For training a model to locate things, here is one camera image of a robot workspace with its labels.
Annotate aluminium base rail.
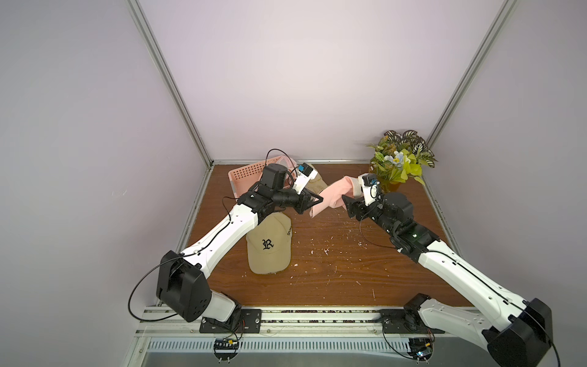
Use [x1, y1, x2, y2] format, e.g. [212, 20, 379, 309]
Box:
[123, 307, 495, 366]

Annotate artificial green plant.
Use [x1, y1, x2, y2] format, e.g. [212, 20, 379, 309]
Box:
[369, 129, 437, 186]

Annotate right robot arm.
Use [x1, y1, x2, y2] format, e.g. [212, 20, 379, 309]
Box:
[343, 193, 554, 366]

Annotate pink plastic basket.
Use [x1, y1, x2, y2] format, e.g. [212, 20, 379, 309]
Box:
[228, 155, 296, 197]

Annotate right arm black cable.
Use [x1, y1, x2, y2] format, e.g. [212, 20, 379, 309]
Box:
[358, 215, 561, 367]

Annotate left circuit board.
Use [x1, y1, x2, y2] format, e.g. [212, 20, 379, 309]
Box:
[212, 338, 241, 363]

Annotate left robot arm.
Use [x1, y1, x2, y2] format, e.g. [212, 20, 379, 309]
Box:
[156, 163, 323, 330]

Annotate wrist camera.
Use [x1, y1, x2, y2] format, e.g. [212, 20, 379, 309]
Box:
[358, 173, 380, 206]
[292, 163, 317, 194]

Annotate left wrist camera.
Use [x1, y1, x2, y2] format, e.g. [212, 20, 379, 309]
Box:
[292, 163, 317, 194]

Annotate right circuit board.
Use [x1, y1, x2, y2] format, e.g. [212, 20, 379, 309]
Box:
[408, 338, 434, 363]

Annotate beige baseball cap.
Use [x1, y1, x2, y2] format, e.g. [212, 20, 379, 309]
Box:
[246, 213, 292, 275]

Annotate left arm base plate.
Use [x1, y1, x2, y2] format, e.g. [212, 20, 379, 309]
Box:
[199, 307, 262, 336]

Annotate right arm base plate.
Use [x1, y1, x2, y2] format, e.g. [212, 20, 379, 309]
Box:
[378, 309, 445, 334]

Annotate cream work glove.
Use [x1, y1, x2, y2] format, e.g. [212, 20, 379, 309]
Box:
[305, 164, 329, 194]

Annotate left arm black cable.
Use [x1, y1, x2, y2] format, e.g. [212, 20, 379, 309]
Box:
[127, 147, 299, 322]

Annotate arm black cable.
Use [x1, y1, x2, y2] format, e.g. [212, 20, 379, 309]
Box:
[358, 215, 561, 367]
[127, 147, 299, 322]

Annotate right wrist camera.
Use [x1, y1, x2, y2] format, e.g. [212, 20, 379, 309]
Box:
[358, 173, 380, 206]

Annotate circuit board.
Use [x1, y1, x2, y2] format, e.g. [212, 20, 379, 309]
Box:
[212, 338, 241, 363]
[408, 338, 434, 363]

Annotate pink baseball cap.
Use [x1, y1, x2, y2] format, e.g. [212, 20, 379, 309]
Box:
[310, 176, 363, 218]

